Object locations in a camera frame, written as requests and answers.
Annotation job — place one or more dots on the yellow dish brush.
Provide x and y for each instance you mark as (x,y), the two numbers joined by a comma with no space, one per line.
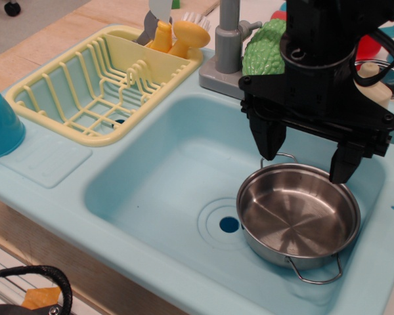
(191,31)

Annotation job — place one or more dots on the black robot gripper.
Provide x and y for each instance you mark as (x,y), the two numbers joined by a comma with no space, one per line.
(319,98)

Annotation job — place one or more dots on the blue plastic bowl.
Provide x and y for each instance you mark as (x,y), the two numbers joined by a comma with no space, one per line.
(12,130)

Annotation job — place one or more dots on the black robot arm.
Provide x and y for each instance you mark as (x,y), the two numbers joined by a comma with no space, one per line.
(329,30)

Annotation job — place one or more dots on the stainless steel pot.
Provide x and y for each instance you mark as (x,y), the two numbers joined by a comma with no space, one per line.
(292,216)

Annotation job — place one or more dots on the yellow drying rack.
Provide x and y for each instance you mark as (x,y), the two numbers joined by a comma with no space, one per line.
(97,91)

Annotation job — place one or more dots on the green bumpy toy vegetable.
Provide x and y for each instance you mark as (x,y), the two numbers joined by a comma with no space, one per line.
(262,55)

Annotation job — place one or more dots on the yellow-handled grey spatula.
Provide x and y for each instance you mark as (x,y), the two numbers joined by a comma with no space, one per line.
(157,33)

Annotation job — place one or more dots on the grey toy faucet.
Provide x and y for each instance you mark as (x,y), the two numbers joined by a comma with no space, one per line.
(222,72)

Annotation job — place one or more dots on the black caster wheel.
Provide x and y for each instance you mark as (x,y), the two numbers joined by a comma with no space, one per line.
(12,8)

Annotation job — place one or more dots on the light blue toy sink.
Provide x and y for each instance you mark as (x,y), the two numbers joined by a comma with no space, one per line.
(141,219)

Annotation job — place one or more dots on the cream plastic bottle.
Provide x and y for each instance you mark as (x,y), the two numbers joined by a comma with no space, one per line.
(378,92)

